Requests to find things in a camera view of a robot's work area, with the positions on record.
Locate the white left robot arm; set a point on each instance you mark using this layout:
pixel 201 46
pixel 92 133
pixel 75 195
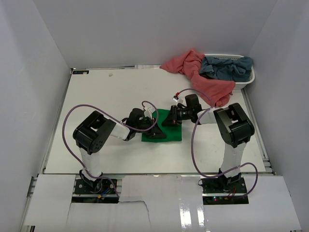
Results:
pixel 91 135

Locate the white plastic laundry basket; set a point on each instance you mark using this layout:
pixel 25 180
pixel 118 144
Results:
pixel 238 85

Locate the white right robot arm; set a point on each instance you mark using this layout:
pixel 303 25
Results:
pixel 234 126

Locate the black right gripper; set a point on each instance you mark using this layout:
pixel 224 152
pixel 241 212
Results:
pixel 173 119

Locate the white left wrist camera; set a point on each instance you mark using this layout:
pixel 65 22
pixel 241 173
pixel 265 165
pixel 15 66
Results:
pixel 148 111

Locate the dark blue t shirt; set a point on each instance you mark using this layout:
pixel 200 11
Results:
pixel 237 70

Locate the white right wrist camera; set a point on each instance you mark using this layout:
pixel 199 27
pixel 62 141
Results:
pixel 176 97

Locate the salmon pink t shirt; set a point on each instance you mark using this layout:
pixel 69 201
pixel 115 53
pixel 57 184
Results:
pixel 214 92

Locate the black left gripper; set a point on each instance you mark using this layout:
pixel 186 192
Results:
pixel 158 133

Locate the green t shirt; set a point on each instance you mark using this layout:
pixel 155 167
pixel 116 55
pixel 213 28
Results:
pixel 173 133

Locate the black label sticker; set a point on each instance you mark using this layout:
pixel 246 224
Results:
pixel 82 72

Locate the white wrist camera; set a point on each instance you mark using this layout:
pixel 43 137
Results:
pixel 176 97
pixel 148 111

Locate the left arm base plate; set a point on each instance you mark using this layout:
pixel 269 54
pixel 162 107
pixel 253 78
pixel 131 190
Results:
pixel 105 192

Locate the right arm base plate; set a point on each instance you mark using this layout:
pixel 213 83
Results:
pixel 215 194

